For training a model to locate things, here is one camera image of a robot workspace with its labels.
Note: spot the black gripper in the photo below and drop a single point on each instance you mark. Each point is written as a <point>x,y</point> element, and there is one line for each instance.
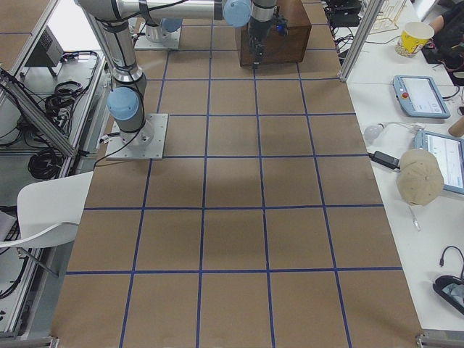
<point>258,30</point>

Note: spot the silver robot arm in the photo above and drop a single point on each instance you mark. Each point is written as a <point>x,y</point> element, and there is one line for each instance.
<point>158,30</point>
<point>110,19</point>

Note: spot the dark wooden drawer cabinet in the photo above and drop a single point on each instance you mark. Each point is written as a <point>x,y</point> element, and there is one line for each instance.
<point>278,49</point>

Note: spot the white light bulb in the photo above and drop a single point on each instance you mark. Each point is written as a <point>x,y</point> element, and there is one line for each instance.
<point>372,132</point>

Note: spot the yellow popcorn paper cup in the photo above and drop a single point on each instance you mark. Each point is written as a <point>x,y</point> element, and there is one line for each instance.
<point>413,38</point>

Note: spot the black power adapter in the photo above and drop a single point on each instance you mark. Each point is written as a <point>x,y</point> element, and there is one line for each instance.
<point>384,160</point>

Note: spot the blue teach pendant far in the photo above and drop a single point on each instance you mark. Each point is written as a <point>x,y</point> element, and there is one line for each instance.
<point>418,96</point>

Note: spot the blue teach pendant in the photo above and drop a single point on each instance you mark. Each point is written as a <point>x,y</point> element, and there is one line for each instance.
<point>418,96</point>
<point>448,151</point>

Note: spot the beige baseball cap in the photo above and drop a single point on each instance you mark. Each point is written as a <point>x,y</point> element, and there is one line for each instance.
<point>420,180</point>

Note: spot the blue teach pendant near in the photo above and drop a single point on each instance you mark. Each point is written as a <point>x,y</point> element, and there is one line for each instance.
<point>448,151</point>

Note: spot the white plastic chair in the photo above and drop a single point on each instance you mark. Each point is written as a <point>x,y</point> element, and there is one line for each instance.
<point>49,212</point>

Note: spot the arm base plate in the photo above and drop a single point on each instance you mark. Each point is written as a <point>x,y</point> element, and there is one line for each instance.
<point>172,43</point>
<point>148,144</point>

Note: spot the gold wire rack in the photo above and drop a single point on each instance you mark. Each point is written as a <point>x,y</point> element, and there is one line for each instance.
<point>388,16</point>

